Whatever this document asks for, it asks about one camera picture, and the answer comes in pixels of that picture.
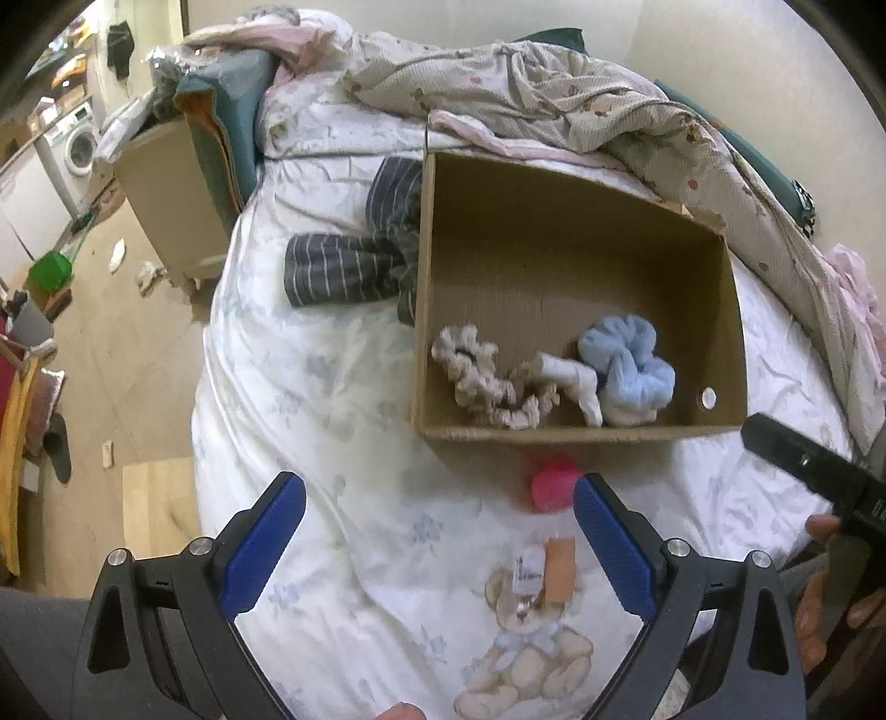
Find light blue fluffy scrunchie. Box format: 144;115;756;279
578;315;676;428

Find clear plastic label packet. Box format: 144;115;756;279
512;543;547;597

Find white fluffy sock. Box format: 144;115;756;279
529;352;604;428

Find beige lace scrunchie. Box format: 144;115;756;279
431;324;560;430

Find person's right hand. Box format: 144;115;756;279
795;515;884;675

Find wooden chair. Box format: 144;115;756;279
2;336;66;580

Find orange adhesive bandage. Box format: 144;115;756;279
544;537;576;604

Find pink rubber duck toy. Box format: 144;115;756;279
530;456;583;513

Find white floral bed sheet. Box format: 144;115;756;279
189;67;856;720

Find brown cardboard box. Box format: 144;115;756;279
411;152;748;447

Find striped dark grey garment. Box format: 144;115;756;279
284;156;424;326

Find wooden bedside stand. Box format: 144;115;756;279
114;119;230;296

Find beige patterned quilt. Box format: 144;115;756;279
346;33;884;449

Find white washing machine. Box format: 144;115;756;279
36;100;97;218

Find teal pillow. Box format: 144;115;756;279
173;48;278;231

